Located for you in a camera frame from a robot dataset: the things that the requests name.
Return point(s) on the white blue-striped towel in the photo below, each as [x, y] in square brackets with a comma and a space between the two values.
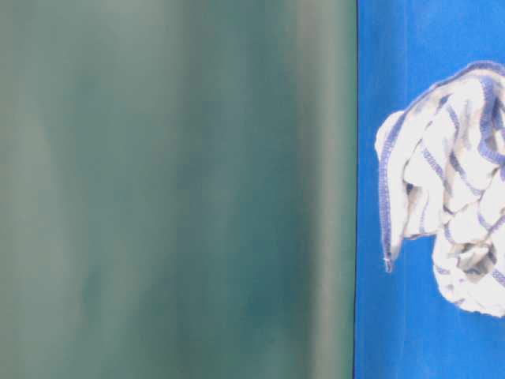
[441, 174]

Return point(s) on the green backdrop curtain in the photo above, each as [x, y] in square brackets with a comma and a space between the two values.
[178, 185]

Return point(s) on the blue table cloth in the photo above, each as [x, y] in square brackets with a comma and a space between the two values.
[404, 328]

